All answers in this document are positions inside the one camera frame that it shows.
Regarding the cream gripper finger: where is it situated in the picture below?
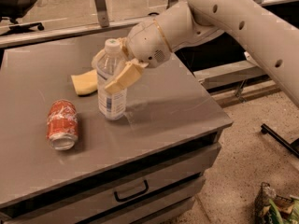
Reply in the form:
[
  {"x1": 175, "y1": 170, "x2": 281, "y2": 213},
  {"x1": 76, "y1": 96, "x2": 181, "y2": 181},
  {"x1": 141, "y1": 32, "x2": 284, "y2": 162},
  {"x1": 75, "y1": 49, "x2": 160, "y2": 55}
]
[
  {"x1": 91, "y1": 36, "x2": 129, "y2": 69},
  {"x1": 105, "y1": 59, "x2": 149, "y2": 94}
]

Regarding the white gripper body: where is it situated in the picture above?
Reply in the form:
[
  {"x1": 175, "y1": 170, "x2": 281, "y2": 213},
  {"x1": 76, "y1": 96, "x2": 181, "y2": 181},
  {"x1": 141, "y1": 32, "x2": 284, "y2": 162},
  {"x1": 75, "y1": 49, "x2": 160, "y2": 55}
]
[{"x1": 125, "y1": 20, "x2": 171, "y2": 68}]

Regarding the clear blue-label plastic bottle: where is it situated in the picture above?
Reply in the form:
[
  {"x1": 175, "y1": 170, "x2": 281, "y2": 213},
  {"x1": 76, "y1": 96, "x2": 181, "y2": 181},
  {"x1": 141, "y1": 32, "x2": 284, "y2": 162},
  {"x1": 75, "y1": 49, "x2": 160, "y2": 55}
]
[{"x1": 96, "y1": 38, "x2": 127, "y2": 120}]

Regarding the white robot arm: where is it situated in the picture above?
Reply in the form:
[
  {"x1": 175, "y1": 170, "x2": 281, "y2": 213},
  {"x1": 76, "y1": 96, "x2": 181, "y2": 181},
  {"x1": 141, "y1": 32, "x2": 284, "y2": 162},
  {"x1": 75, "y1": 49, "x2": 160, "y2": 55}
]
[{"x1": 104, "y1": 0, "x2": 299, "y2": 105}]

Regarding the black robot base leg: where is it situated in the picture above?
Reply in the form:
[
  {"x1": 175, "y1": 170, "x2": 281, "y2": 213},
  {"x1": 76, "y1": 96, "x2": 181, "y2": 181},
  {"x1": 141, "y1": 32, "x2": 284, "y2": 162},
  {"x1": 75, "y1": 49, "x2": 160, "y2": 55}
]
[{"x1": 261, "y1": 124, "x2": 299, "y2": 158}]

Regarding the red coke can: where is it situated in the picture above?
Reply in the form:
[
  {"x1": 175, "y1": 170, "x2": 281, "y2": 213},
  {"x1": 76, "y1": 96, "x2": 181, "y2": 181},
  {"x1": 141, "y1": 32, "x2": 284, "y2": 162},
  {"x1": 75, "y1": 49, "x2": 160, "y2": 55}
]
[{"x1": 47, "y1": 100, "x2": 78, "y2": 151}]

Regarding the yellow sponge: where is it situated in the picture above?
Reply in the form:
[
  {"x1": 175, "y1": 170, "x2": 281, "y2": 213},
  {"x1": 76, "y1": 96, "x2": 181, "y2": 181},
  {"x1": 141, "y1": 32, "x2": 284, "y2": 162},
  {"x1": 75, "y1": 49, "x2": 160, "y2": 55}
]
[{"x1": 71, "y1": 69, "x2": 97, "y2": 96}]

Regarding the grey drawer cabinet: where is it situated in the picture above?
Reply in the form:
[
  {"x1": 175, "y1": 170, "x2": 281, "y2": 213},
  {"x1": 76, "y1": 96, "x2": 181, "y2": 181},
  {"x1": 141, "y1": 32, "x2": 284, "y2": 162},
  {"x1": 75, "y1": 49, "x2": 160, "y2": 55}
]
[{"x1": 0, "y1": 34, "x2": 231, "y2": 224}]

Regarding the black office chair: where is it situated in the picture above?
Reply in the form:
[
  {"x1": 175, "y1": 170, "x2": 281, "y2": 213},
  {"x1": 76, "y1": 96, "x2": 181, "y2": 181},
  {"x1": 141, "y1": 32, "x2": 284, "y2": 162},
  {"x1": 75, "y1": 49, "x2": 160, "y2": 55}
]
[{"x1": 0, "y1": 0, "x2": 44, "y2": 35}]

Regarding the black drawer handle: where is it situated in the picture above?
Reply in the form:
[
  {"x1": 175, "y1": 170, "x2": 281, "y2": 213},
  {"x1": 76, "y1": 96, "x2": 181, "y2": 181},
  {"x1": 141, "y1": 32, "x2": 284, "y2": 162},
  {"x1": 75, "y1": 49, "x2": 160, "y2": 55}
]
[{"x1": 113, "y1": 178, "x2": 149, "y2": 203}]

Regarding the wire basket with snacks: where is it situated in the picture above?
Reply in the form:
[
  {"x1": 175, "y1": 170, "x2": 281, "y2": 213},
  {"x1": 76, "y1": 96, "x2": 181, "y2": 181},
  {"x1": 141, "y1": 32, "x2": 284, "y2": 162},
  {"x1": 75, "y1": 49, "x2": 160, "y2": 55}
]
[{"x1": 254, "y1": 182, "x2": 299, "y2": 224}]

